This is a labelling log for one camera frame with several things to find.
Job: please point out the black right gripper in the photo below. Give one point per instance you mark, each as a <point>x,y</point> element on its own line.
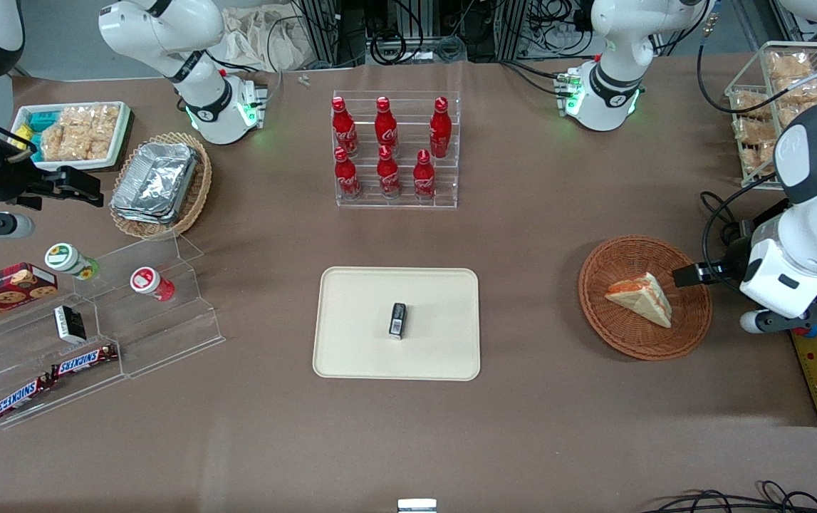
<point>7,179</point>

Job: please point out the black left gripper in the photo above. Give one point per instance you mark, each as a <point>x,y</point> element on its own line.
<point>736,258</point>

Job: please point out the triangular sandwich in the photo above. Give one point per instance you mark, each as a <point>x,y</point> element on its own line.
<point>642,299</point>

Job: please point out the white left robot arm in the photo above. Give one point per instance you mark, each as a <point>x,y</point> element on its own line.
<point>615,71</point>

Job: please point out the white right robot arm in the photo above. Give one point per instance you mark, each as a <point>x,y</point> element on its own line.
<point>201,107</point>

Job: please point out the white rectangular snack tray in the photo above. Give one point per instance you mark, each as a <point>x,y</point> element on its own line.
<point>123,121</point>

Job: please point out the round brown wicker basket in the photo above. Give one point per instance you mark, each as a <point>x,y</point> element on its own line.
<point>636,342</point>

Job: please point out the oval light wicker basket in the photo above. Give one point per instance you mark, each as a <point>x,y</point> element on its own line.
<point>198,189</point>

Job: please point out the beige plastic tray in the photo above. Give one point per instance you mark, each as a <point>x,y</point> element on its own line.
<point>358,335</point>

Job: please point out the large bag of rice crackers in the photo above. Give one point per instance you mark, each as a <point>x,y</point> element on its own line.
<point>80,132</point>

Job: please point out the green lidded cup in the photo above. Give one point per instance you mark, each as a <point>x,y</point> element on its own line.
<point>66,258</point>

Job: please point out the stacked aluminium foil containers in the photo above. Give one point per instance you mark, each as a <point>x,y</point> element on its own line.
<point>155,182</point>

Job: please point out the yellow snack packet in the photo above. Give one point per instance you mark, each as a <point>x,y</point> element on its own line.
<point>23,137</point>

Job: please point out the teal snack packet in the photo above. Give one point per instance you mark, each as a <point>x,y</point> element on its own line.
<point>41,120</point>

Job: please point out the red lidded cup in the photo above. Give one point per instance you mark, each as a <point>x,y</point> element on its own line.
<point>148,281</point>

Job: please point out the red cookie box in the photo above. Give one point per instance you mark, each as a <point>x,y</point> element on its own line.
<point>2,292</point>

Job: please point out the red emergency stop button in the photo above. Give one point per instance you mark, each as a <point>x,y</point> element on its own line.
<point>810,332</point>

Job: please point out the clear bag of crackers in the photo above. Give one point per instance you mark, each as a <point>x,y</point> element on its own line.
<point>753,131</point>
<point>796,112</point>
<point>803,90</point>
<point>758,157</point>
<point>789,65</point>
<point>750,105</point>

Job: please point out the clear acrylic stepped shelf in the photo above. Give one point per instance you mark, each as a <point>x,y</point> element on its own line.
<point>166,335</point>

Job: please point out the snickers bar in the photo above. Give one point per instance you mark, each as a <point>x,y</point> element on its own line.
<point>84,361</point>
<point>20,397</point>

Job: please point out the beige cloth bag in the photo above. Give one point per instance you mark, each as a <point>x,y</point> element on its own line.
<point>258,35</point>

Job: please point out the clear acrylic bottle rack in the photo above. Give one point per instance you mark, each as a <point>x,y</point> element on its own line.
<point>444,185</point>

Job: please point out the red cola bottle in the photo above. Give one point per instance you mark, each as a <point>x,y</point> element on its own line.
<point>343,128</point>
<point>346,174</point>
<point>440,128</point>
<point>385,127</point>
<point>424,177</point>
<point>388,173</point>

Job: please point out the small black box white label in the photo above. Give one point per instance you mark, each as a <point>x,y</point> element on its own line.
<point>398,320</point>

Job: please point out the small white black device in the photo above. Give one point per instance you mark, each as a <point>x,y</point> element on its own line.
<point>417,506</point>

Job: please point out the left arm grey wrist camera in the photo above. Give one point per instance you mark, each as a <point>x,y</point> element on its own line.
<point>771,322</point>

